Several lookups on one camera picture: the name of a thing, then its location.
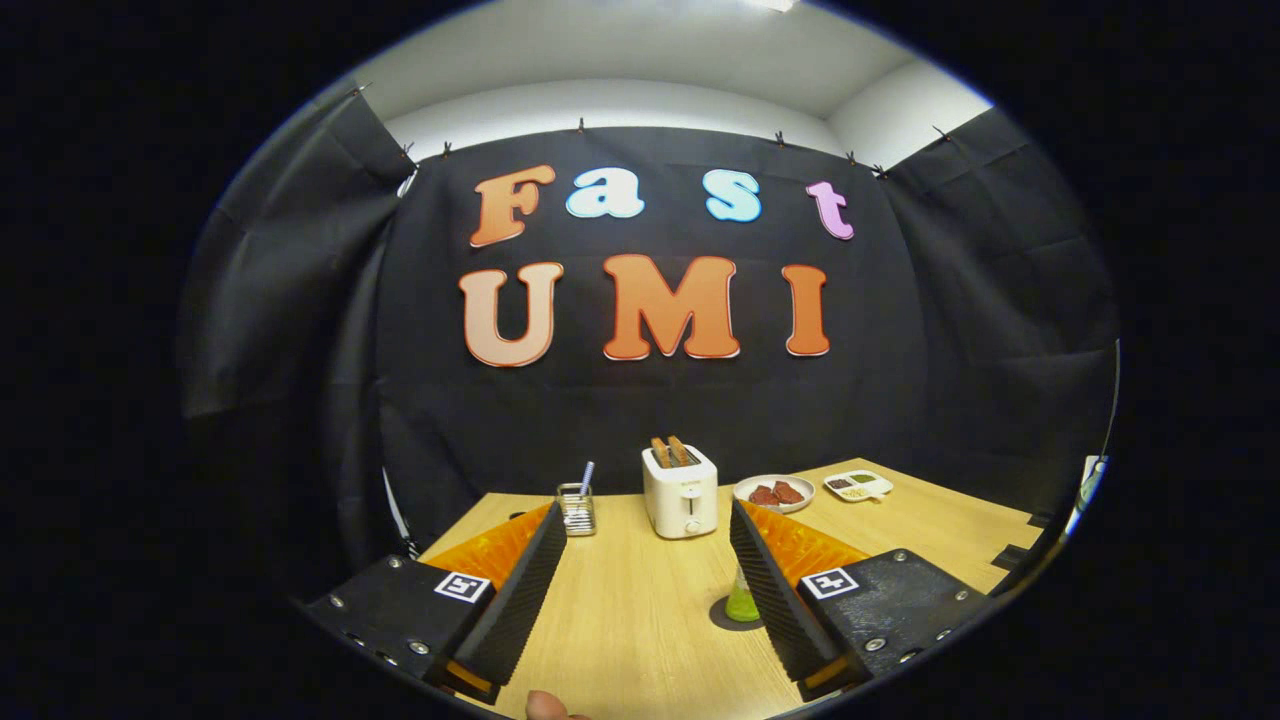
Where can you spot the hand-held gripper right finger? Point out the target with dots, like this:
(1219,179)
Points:
(775,600)

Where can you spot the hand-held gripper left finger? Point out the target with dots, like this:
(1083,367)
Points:
(512,610)

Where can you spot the clear juice bottle white label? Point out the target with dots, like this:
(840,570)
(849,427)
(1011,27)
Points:
(741,605)

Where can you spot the round dark brown coaster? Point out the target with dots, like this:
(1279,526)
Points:
(720,615)

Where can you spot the white round plate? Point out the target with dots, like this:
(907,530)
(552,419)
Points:
(745,500)

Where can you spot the red meat piece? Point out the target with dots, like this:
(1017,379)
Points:
(789,492)
(763,495)

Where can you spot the wooden table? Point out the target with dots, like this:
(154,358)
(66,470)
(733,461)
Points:
(640,620)

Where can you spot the white toaster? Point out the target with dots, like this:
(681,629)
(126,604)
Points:
(680,500)

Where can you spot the white divided condiment dish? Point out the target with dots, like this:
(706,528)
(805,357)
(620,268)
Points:
(858,486)

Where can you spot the striped straw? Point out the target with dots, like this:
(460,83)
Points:
(587,475)

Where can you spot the toasted bread slice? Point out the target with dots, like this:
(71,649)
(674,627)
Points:
(680,450)
(660,453)

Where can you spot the ceiling light panel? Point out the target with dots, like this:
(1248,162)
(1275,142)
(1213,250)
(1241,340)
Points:
(770,4)

